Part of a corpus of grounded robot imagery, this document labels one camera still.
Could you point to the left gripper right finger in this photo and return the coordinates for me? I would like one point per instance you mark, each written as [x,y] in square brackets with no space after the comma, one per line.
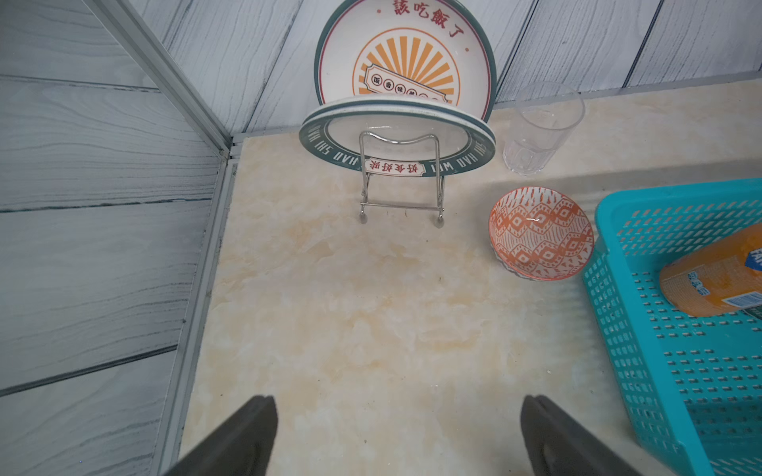
[558,445]

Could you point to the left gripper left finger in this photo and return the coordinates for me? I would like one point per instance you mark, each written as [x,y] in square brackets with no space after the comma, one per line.
[242,445]

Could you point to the teal plastic basket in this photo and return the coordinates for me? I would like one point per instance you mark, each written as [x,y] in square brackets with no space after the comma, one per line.
[691,387]

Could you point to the orange patterned bowl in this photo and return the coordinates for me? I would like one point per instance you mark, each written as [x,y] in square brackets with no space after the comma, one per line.
[540,234]

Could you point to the orange can back row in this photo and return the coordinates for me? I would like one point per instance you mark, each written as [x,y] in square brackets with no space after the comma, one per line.
[723,277]

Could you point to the clear glass cup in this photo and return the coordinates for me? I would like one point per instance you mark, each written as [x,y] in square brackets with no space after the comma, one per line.
[545,115]

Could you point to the green rimmed plate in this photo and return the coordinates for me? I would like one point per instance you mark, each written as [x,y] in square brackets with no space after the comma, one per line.
[398,136]

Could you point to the upright sunburst plate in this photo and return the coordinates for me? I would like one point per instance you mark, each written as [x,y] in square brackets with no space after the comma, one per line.
[434,50]

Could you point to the left aluminium frame post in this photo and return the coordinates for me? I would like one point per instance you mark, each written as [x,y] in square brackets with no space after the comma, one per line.
[129,29]

